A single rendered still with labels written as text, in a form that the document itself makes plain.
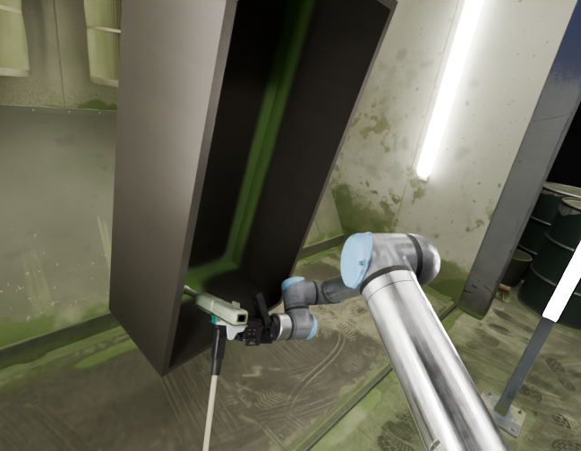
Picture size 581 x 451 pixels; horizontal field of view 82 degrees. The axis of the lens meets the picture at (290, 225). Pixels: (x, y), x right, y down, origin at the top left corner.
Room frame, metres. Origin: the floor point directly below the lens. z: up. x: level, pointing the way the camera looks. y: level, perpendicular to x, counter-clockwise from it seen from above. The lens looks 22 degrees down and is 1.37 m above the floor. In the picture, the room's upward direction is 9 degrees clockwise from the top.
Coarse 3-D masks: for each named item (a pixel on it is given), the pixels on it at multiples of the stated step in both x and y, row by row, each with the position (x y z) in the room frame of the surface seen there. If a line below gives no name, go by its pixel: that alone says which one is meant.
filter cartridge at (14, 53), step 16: (0, 0) 1.40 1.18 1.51; (16, 0) 1.47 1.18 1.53; (0, 16) 1.39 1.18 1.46; (16, 16) 1.47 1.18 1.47; (0, 32) 1.38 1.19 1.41; (16, 32) 1.45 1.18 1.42; (0, 48) 1.38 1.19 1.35; (16, 48) 1.44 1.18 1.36; (0, 64) 1.37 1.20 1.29; (16, 64) 1.43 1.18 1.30
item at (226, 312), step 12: (204, 300) 0.90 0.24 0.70; (216, 300) 0.88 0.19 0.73; (216, 312) 0.82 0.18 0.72; (228, 312) 0.77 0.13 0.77; (240, 312) 0.76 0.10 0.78; (216, 324) 0.80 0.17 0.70; (228, 324) 0.76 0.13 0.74; (240, 324) 0.75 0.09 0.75; (216, 336) 0.79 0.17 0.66; (216, 348) 0.78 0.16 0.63; (216, 360) 0.77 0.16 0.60; (216, 372) 0.75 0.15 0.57
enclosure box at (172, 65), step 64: (128, 0) 0.86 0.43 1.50; (192, 0) 0.72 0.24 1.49; (256, 0) 1.19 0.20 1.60; (320, 0) 1.29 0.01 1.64; (384, 0) 1.08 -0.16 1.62; (128, 64) 0.86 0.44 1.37; (192, 64) 0.72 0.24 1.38; (256, 64) 1.26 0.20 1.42; (320, 64) 1.27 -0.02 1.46; (128, 128) 0.87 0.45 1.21; (192, 128) 0.72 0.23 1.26; (256, 128) 1.35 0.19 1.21; (320, 128) 1.25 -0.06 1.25; (128, 192) 0.88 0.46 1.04; (192, 192) 0.71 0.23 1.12; (256, 192) 1.41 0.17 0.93; (320, 192) 1.19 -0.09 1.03; (128, 256) 0.90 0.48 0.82; (192, 256) 1.26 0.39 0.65; (256, 256) 1.39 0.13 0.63; (128, 320) 0.91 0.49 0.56; (192, 320) 1.05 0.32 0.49
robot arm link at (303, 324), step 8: (288, 312) 0.99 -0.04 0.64; (296, 312) 0.98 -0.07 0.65; (304, 312) 0.99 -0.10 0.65; (296, 320) 0.94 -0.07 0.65; (304, 320) 0.96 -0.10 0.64; (312, 320) 0.98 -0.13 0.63; (296, 328) 0.92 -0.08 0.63; (304, 328) 0.94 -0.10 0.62; (312, 328) 0.96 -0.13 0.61; (296, 336) 0.92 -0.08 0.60; (304, 336) 0.94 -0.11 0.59
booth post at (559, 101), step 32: (576, 32) 2.19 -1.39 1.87; (576, 64) 2.15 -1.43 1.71; (544, 96) 2.21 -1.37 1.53; (576, 96) 2.11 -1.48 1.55; (544, 128) 2.17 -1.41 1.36; (544, 160) 2.12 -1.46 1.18; (512, 192) 2.19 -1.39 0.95; (512, 224) 2.14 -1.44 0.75; (480, 256) 2.21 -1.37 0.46; (480, 288) 2.16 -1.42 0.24
